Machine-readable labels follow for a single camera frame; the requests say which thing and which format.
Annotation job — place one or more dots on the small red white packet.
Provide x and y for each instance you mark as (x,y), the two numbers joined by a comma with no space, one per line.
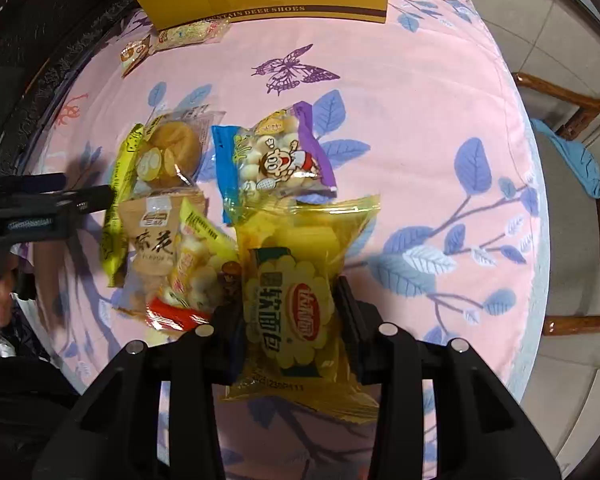
(133,54)

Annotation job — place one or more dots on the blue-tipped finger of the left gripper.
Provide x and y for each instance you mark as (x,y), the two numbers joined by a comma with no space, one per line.
(33,183)

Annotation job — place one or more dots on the blue cloth on chair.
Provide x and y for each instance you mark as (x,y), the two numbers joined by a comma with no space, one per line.
(577,157)

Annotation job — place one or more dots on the red-base ball snack packet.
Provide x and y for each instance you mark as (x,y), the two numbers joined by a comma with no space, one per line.
(205,275)

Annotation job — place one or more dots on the wooden armchair grey cushion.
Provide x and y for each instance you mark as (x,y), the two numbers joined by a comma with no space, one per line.
(574,244)

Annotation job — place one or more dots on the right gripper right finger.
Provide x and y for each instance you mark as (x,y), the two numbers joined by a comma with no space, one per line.
(359,323)

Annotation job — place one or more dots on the round cake packet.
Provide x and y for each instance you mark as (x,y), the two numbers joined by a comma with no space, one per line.
(172,146)

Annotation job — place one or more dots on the yellow corn bar packet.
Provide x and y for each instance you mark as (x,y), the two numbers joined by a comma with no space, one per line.
(191,34)

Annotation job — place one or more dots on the cartoon boy ball snack packet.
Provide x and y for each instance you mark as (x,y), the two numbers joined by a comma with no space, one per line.
(278,157)

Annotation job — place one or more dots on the brown peanut packet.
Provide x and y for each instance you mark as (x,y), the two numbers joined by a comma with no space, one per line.
(152,224)

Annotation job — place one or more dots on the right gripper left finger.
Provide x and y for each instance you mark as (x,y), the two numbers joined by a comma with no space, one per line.
(225,350)

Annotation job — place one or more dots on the person's left hand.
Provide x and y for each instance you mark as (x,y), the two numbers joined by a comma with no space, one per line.
(8,284)

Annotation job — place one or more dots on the dark carved wooden cabinet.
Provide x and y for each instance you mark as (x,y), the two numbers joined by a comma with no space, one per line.
(40,42)

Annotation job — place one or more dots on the yellow soft bread packet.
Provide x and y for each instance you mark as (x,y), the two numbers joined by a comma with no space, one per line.
(291,255)

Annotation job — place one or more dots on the yellow-green stick packet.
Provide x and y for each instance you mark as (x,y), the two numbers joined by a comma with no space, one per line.
(113,245)

